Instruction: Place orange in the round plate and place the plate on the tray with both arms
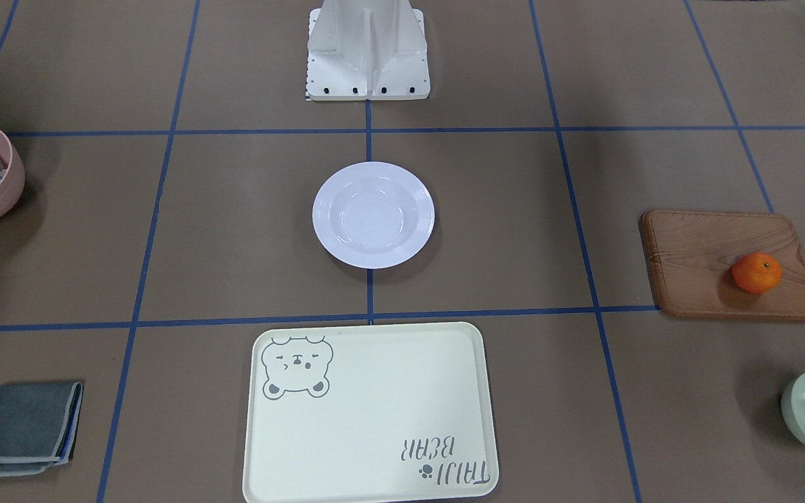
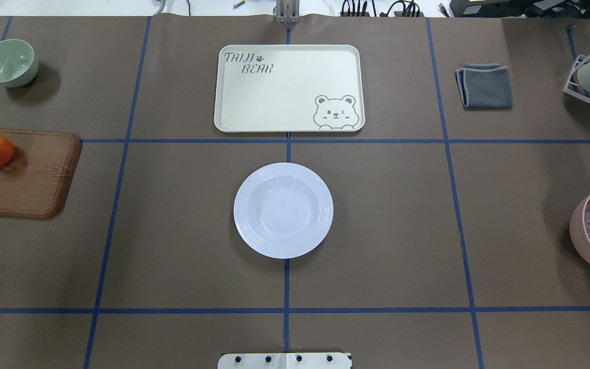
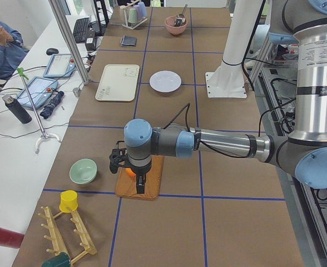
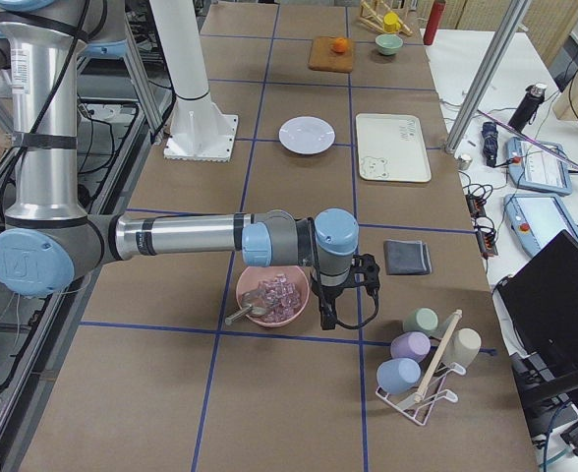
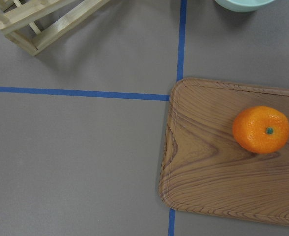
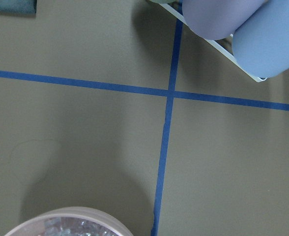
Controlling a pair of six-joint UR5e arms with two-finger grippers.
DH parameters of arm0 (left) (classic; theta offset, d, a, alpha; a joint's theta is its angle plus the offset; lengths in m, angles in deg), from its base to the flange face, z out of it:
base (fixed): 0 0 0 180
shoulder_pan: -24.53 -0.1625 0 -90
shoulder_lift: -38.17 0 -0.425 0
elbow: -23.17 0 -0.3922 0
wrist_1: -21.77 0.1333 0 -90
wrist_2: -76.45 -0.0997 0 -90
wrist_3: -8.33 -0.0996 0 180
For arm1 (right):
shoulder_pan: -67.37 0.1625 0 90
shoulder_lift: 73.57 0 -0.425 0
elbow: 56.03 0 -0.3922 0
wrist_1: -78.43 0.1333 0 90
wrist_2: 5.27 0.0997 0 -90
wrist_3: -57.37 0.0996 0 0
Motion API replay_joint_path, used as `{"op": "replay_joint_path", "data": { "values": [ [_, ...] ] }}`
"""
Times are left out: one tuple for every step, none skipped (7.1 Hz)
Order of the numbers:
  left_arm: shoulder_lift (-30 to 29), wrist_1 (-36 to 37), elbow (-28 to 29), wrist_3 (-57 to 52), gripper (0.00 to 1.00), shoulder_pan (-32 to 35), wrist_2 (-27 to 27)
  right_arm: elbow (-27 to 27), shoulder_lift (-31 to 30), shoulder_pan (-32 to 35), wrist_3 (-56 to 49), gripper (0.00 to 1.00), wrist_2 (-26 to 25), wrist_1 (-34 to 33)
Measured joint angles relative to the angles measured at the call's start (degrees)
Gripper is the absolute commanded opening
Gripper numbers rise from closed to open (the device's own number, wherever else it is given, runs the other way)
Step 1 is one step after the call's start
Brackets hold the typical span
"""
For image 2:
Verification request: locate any white round plate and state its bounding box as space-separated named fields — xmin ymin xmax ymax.
xmin=233 ymin=162 xmax=334 ymax=259

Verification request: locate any cream bear tray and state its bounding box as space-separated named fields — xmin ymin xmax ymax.
xmin=213 ymin=44 xmax=366 ymax=133

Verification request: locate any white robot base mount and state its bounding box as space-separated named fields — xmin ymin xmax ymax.
xmin=217 ymin=352 xmax=353 ymax=368

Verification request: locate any wooden cutting board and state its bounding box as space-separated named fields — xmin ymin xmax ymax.
xmin=0 ymin=129 xmax=82 ymax=219

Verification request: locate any green bowl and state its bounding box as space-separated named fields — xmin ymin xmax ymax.
xmin=0 ymin=39 xmax=39 ymax=88

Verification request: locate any aluminium frame post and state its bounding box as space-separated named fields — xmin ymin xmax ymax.
xmin=273 ymin=0 xmax=301 ymax=25

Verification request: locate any grey folded cloth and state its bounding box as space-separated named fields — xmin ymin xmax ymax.
xmin=455 ymin=63 xmax=514 ymax=110

